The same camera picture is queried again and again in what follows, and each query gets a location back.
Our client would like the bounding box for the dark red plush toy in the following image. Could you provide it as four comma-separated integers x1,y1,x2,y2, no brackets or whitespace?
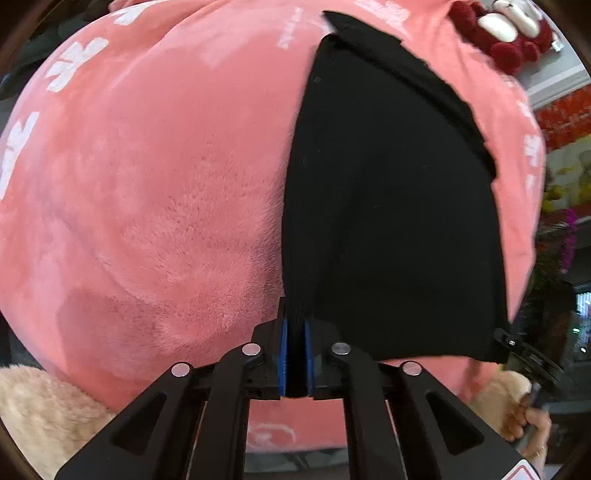
445,0,555,75

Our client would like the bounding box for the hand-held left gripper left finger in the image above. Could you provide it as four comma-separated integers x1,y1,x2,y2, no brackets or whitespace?
55,297,297,480

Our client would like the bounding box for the cream fluffy fleece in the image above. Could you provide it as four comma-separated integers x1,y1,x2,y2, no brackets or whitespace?
0,364,118,480

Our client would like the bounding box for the person's right hand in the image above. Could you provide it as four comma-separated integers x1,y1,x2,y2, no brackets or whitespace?
501,405,553,472

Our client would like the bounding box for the black knit garment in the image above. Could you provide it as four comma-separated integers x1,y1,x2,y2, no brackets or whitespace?
281,10,512,366

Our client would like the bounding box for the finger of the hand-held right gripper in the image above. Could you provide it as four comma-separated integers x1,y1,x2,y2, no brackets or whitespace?
492,326,515,361

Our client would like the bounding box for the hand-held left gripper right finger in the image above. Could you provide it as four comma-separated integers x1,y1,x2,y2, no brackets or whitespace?
302,318,546,480

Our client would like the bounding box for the pink printed fleece blanket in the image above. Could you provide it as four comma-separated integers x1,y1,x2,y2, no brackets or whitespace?
0,0,550,455

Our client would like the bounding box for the pink flower plant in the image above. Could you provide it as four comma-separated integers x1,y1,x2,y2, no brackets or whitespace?
538,208,579,280

